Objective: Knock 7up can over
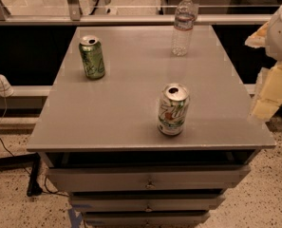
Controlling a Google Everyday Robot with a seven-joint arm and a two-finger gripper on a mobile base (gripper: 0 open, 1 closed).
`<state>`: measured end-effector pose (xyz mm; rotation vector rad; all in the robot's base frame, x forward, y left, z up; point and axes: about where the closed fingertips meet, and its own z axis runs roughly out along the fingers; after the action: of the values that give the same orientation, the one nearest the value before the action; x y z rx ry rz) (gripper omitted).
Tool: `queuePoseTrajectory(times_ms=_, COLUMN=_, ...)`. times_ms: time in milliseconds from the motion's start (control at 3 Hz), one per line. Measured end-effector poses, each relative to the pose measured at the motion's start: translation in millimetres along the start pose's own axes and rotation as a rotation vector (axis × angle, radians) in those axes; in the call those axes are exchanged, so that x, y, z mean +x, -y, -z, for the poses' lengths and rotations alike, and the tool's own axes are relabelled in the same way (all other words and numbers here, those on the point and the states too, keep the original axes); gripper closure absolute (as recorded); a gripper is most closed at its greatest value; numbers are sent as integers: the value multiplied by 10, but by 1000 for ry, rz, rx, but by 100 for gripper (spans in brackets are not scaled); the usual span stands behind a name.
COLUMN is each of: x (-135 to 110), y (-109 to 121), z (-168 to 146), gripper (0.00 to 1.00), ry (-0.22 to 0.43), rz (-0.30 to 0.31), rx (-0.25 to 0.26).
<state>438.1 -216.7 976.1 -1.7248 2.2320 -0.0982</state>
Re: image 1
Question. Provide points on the middle grey drawer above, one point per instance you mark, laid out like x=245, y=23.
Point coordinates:
x=147, y=203

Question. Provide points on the grey drawer cabinet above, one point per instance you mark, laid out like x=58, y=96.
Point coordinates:
x=113, y=122

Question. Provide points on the clear plastic water bottle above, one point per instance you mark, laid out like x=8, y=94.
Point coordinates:
x=185, y=17

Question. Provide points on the top grey drawer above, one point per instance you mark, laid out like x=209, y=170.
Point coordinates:
x=147, y=178

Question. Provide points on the white green 7up can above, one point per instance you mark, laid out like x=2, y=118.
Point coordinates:
x=173, y=108

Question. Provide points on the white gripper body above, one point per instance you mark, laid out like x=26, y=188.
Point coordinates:
x=281, y=35

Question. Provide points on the grey drawer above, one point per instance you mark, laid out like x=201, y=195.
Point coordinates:
x=146, y=219
x=147, y=178
x=147, y=203

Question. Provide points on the grey metal rail frame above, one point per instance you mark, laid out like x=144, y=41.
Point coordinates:
x=35, y=35

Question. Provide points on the green soda can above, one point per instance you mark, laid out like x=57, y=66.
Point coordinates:
x=92, y=56

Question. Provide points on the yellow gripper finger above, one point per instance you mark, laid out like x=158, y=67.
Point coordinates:
x=267, y=93
x=258, y=38

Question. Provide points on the black floor stand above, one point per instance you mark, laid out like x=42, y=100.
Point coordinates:
x=31, y=164

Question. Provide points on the bottom grey drawer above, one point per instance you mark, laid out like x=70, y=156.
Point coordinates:
x=146, y=219

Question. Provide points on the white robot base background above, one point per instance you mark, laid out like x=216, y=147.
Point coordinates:
x=103, y=7

